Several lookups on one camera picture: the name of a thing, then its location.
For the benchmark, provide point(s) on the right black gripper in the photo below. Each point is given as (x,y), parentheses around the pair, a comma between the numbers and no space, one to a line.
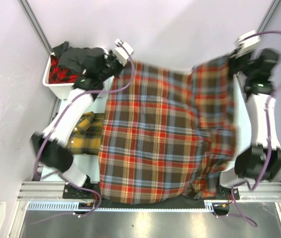
(232,61)

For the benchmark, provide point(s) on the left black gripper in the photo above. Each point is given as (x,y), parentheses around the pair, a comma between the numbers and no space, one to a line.
(111,56)

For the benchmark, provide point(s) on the red brown plaid shirt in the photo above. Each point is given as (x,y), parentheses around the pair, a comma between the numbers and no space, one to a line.
(167,133)

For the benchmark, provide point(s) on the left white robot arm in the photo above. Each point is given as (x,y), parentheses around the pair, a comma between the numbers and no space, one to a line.
(50,145)

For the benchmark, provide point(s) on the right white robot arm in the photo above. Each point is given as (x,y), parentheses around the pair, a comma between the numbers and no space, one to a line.
(262,159)

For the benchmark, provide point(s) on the red black checked shirt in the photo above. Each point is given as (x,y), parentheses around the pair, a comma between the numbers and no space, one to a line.
(58,75)

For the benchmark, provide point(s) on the white plastic laundry bin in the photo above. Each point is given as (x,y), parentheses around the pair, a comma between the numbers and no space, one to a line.
(62,90)

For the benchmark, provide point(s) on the folded yellow plaid shirt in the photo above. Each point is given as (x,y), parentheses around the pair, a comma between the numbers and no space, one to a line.
(86,135)

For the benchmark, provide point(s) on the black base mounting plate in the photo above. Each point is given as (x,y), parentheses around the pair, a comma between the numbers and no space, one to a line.
(90,198)

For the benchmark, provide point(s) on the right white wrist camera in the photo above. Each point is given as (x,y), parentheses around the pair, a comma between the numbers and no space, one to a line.
(247,43)

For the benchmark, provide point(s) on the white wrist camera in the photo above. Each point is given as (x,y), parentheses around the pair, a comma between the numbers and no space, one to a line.
(122,51)
(247,43)

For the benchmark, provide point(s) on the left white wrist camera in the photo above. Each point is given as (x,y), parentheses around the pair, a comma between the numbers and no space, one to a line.
(122,51)

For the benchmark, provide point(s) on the white slotted cable duct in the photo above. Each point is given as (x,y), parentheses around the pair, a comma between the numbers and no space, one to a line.
(53,205)

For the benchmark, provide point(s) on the aluminium frame rail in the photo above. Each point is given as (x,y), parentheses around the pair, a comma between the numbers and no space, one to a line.
(53,191)

